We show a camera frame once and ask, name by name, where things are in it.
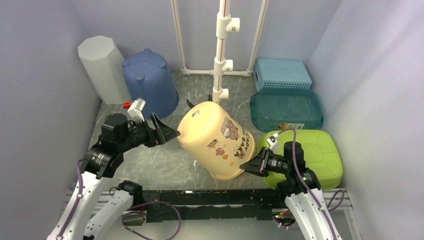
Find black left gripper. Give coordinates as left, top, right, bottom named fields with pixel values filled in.
left=118, top=112, right=180, bottom=152

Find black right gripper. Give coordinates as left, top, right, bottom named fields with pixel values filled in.
left=240, top=146, right=290, bottom=178

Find beige plastic bucket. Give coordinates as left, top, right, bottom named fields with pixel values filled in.
left=177, top=101, right=256, bottom=180

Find teal translucent plastic tub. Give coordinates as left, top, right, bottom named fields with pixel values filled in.
left=249, top=88, right=324, bottom=132

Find blue bucket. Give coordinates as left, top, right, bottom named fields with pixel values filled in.
left=121, top=48, right=179, bottom=119

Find lime green plastic tub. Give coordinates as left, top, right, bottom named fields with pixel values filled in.
left=256, top=129, right=344, bottom=190

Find translucent white faceted bin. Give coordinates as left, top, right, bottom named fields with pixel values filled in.
left=77, top=35, right=131, bottom=105

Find light blue perforated basket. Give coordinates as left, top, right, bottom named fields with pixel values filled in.
left=252, top=58, right=312, bottom=91

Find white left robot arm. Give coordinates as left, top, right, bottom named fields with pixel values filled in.
left=47, top=113, right=180, bottom=240

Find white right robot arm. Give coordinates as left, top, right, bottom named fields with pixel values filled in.
left=240, top=141, right=342, bottom=240

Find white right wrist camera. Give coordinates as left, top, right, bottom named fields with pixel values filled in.
left=266, top=133, right=280, bottom=152

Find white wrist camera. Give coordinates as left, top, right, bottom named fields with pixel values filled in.
left=266, top=133, right=280, bottom=152
left=121, top=98, right=146, bottom=122

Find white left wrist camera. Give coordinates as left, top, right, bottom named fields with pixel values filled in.
left=121, top=98, right=146, bottom=122

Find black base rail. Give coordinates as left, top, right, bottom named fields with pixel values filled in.
left=114, top=181, right=307, bottom=223

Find black handled pliers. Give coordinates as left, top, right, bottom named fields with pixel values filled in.
left=186, top=94, right=213, bottom=109

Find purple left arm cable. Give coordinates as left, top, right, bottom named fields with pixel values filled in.
left=54, top=158, right=182, bottom=240

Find white PVC pipe frame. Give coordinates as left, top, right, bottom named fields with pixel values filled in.
left=170, top=0, right=269, bottom=104

